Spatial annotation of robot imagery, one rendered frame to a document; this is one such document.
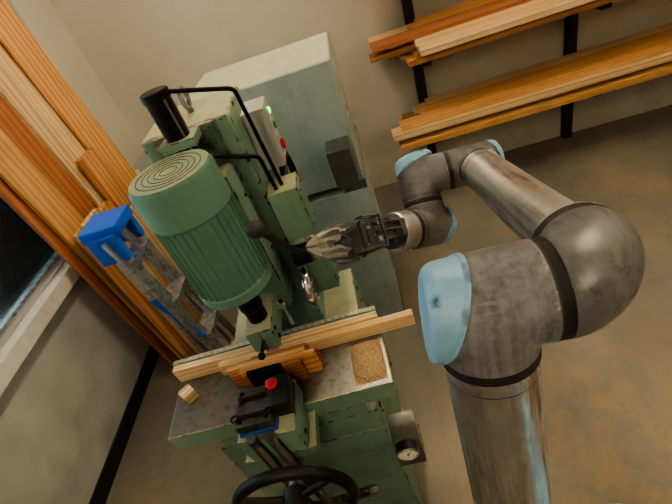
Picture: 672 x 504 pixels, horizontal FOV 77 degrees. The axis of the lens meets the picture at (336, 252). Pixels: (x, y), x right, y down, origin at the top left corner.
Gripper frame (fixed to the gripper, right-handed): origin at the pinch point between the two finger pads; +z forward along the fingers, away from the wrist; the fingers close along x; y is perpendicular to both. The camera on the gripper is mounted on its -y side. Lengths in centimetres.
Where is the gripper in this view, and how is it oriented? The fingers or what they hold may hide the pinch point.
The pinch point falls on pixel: (310, 248)
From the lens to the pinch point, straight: 83.3
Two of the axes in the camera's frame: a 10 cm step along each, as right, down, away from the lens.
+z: -8.2, 1.4, -5.5
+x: 2.7, 9.5, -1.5
